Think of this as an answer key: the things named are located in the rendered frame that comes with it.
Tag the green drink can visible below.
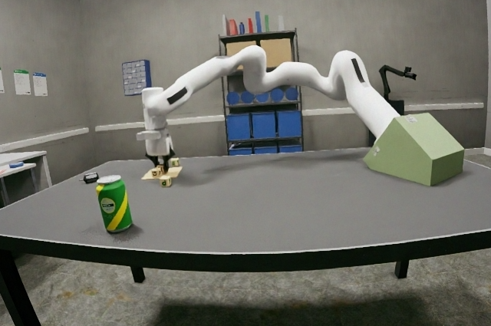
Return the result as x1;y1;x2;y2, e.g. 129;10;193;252
96;176;132;232

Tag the beige square mat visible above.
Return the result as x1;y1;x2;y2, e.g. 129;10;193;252
141;167;182;180

